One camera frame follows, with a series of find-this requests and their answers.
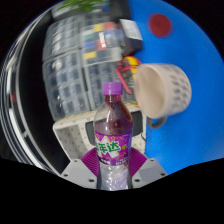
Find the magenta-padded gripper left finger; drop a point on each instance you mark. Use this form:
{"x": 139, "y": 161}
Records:
{"x": 78, "y": 171}

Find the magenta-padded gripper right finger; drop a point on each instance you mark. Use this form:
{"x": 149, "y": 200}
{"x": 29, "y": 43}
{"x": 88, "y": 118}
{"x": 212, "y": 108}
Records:
{"x": 149, "y": 171}

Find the clear purple-capped drink bottle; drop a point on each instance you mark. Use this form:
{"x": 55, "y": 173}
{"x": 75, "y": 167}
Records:
{"x": 113, "y": 133}

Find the beige patterned mug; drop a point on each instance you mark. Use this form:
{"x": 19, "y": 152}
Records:
{"x": 160, "y": 90}

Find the clear small-parts drawer cabinet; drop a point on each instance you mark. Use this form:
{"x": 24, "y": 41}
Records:
{"x": 66, "y": 76}

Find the yellow multimeter with red leads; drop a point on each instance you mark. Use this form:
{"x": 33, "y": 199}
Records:
{"x": 128, "y": 68}

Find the clear box with coloured parts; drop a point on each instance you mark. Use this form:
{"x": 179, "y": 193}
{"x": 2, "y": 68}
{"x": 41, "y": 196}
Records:
{"x": 100, "y": 40}

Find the small black labelled box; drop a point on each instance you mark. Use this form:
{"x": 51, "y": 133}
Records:
{"x": 131, "y": 33}

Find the flat round red coaster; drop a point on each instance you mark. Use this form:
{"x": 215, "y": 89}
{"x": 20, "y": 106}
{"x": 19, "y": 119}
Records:
{"x": 160, "y": 25}

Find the black pouch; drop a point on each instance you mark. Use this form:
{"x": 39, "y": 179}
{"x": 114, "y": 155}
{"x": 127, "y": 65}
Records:
{"x": 119, "y": 9}

